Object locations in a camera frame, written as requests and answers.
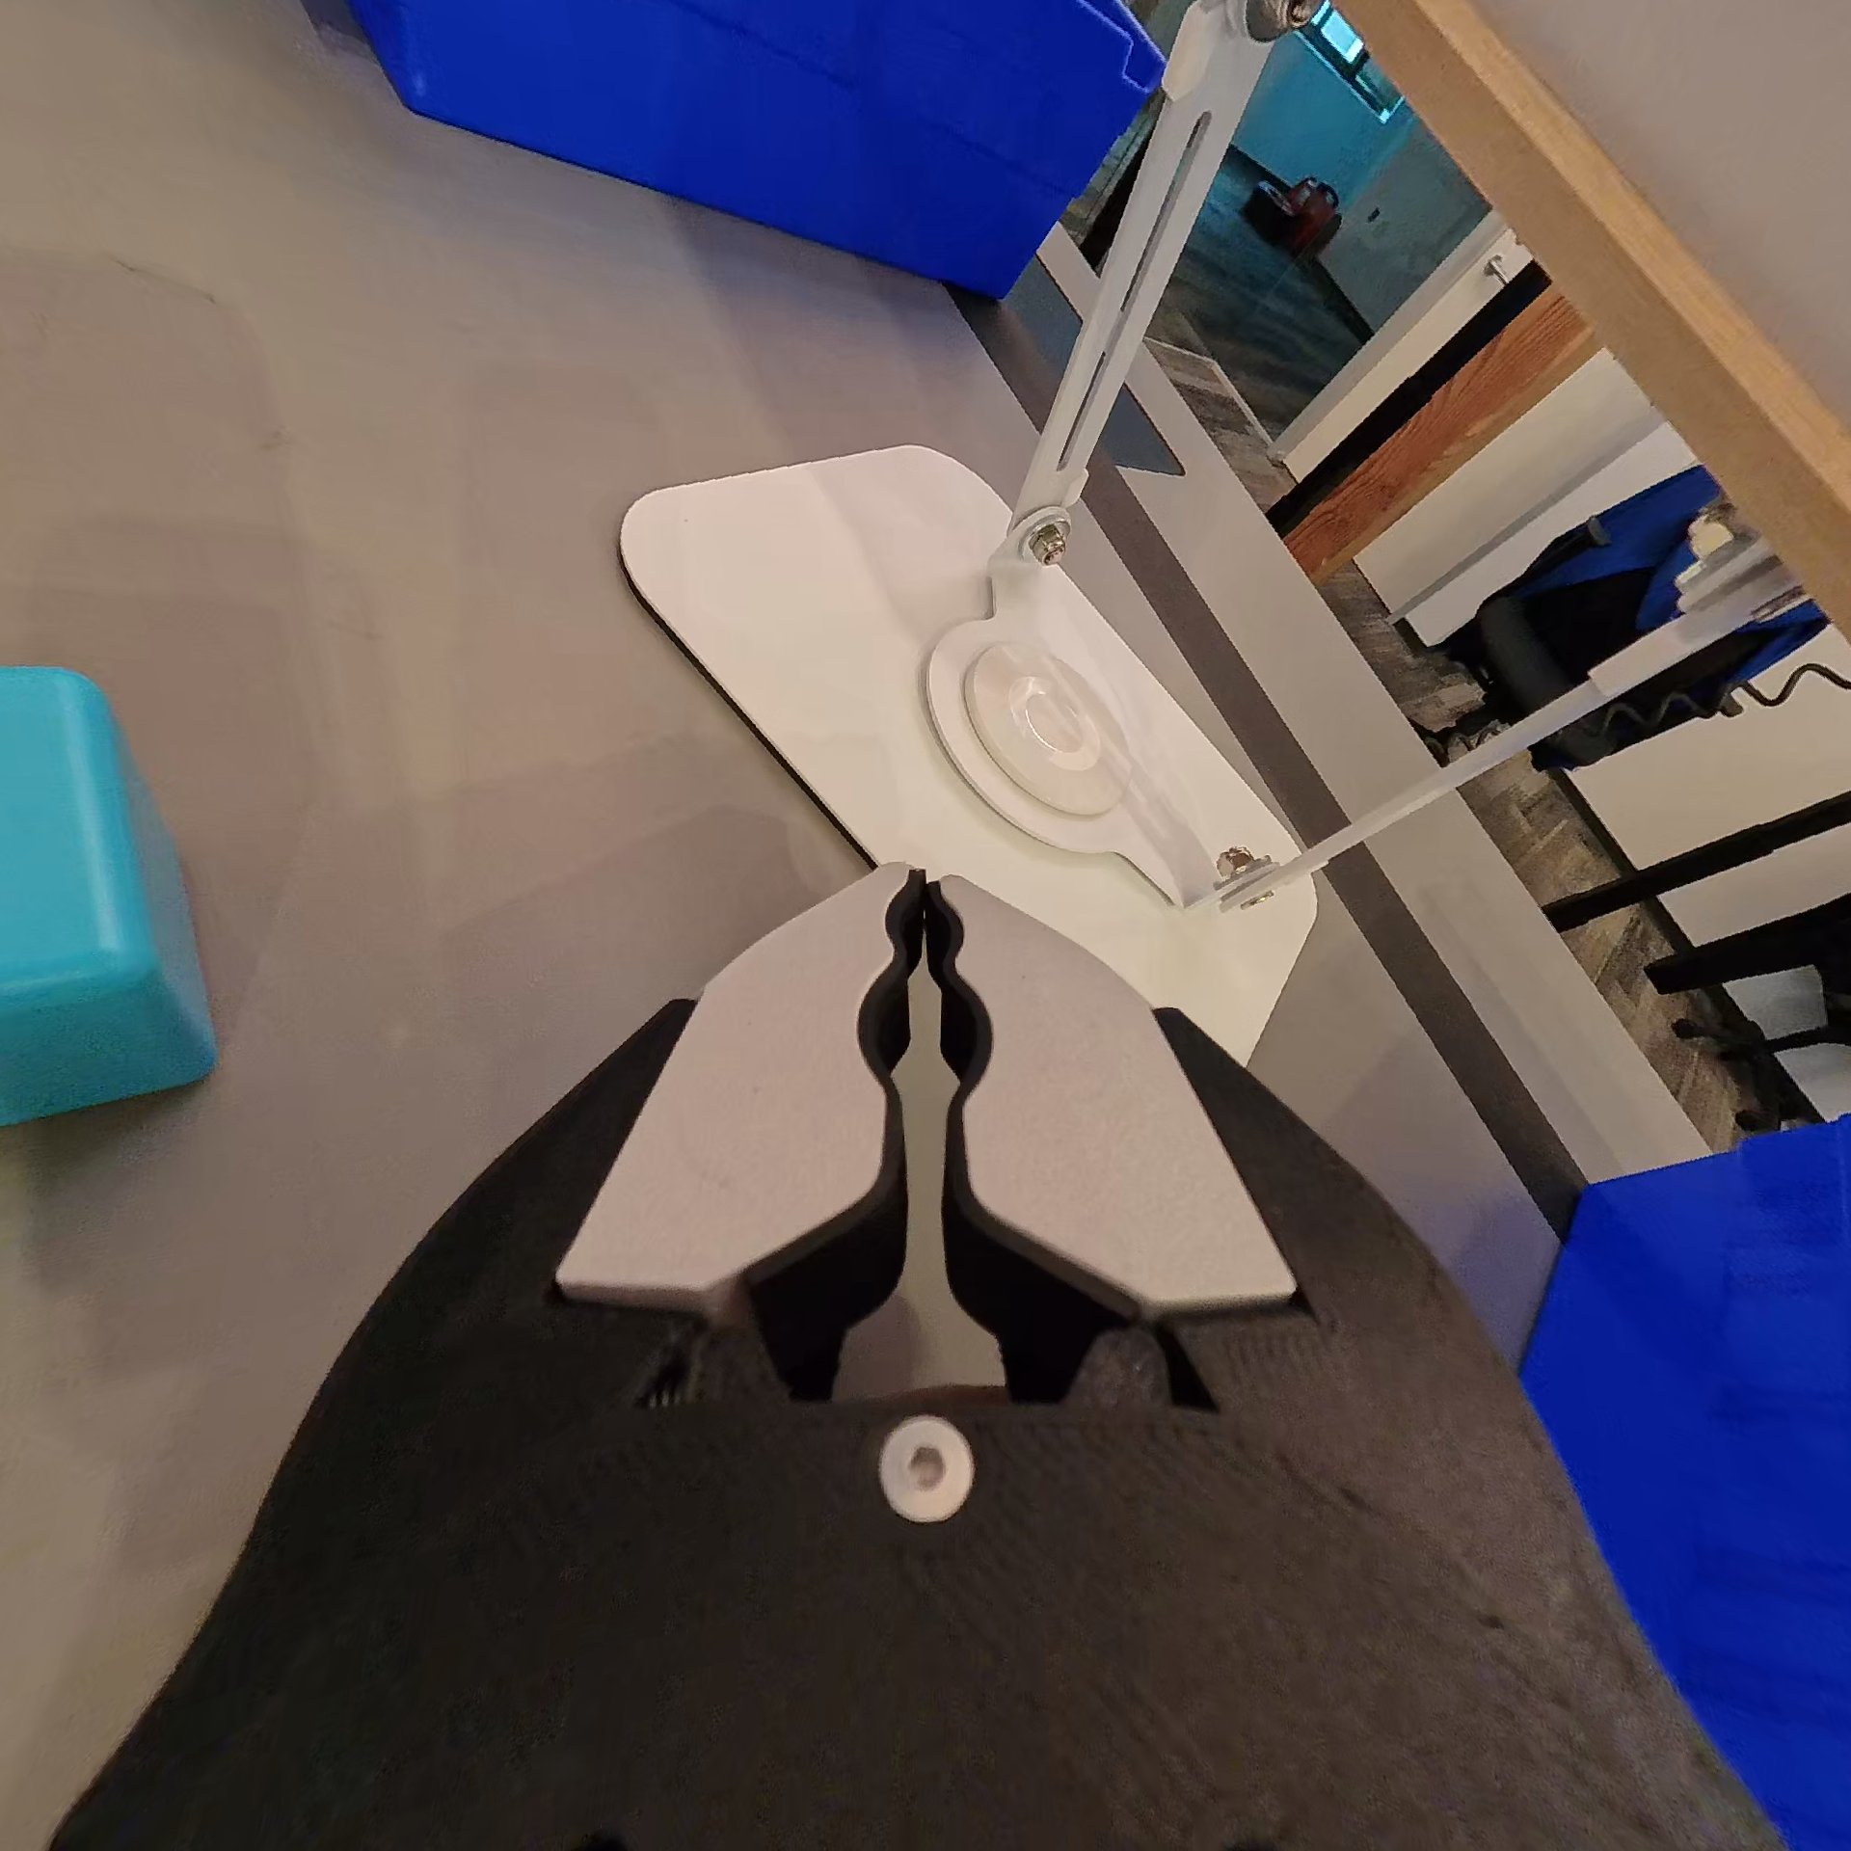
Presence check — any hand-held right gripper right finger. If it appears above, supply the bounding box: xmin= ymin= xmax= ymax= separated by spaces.
xmin=936 ymin=869 xmax=1299 ymax=1407

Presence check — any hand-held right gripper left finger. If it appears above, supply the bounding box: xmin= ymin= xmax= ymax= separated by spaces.
xmin=552 ymin=864 xmax=929 ymax=1404

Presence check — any teal cube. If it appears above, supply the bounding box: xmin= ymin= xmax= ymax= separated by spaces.
xmin=0 ymin=665 xmax=217 ymax=1131

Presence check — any blue plastic bin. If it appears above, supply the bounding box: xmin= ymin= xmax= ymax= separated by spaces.
xmin=1517 ymin=1116 xmax=1851 ymax=1851
xmin=345 ymin=0 xmax=1169 ymax=302

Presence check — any grey desk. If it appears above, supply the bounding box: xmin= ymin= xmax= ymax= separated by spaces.
xmin=0 ymin=0 xmax=1718 ymax=1851

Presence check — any white stand base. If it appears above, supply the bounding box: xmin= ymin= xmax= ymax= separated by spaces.
xmin=620 ymin=445 xmax=1320 ymax=1064

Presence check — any black metal bar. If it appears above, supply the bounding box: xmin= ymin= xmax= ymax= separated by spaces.
xmin=1545 ymin=792 xmax=1851 ymax=932
xmin=1647 ymin=896 xmax=1851 ymax=1001

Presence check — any black office chair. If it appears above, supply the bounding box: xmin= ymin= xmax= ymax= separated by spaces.
xmin=1451 ymin=554 xmax=1796 ymax=770

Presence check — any wooden tabletop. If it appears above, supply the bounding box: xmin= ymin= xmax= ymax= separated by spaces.
xmin=1281 ymin=281 xmax=1600 ymax=579

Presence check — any blue cloth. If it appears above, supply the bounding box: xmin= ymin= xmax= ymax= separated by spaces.
xmin=1575 ymin=463 xmax=1838 ymax=680

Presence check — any white table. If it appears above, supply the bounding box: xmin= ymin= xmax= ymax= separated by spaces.
xmin=1272 ymin=232 xmax=1535 ymax=465

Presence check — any red object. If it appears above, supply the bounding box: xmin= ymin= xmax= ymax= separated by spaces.
xmin=1248 ymin=175 xmax=1345 ymax=256

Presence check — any wood-edged board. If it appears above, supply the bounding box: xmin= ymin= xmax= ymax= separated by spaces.
xmin=1337 ymin=0 xmax=1851 ymax=625

